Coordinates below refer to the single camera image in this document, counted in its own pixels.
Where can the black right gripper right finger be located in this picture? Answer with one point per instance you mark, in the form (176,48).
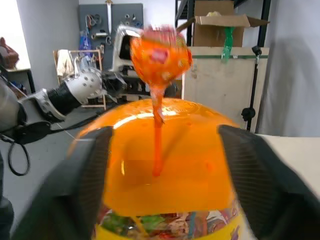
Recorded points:
(265,180)

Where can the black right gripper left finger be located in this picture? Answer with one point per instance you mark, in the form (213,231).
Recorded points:
(72,185)

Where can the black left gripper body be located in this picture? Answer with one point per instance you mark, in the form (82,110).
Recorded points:
(112,83)

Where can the orange lollipop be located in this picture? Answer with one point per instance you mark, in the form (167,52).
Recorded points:
(160,72)

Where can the orange plastic jar lid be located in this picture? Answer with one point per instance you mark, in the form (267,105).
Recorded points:
(190,160)

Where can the wooden drying rack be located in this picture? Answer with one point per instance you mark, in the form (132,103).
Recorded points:
(101,65)

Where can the silver white machine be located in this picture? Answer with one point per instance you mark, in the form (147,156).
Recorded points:
(120,50)

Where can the white hanging cloth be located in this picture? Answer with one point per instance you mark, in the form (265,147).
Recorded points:
(63,62)

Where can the grey tool pegboard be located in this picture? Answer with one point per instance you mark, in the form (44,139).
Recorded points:
(100,27)

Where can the black clamp stand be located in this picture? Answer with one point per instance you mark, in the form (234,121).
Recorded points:
(253,82)

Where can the pale wooden crate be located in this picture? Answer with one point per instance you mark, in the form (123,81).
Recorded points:
(220,87)

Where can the person in background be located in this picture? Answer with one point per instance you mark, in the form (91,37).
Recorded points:
(8,53)

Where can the open cardboard box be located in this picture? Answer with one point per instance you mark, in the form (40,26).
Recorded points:
(215,30)

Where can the green plastic bag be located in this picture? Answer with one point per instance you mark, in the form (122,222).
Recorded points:
(228,45)

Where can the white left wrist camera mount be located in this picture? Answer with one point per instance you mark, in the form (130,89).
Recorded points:
(86,83)

